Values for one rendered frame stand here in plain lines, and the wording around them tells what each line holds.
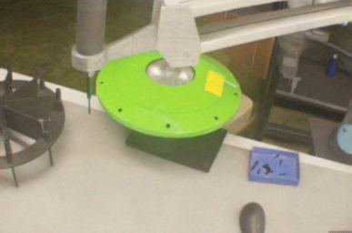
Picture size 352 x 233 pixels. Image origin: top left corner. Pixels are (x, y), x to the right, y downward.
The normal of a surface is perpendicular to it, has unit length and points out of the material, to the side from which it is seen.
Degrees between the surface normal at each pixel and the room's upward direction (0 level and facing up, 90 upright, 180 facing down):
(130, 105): 23
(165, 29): 90
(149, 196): 0
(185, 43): 90
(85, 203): 0
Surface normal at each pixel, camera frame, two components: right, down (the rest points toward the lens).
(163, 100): 0.06, -0.61
